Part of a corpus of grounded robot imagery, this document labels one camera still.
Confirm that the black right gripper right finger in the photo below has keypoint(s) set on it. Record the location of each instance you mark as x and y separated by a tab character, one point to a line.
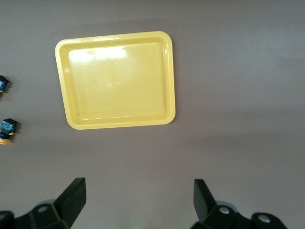
205	205

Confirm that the yellow plastic tray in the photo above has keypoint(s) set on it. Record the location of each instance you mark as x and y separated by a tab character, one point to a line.
114	83

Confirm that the brown table cover cloth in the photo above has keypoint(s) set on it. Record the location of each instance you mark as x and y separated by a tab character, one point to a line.
214	143

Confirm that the yellow push button switch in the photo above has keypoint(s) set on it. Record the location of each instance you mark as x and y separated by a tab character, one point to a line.
3	82
7	126

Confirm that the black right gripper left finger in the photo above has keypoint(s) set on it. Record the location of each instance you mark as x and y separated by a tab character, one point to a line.
69	202

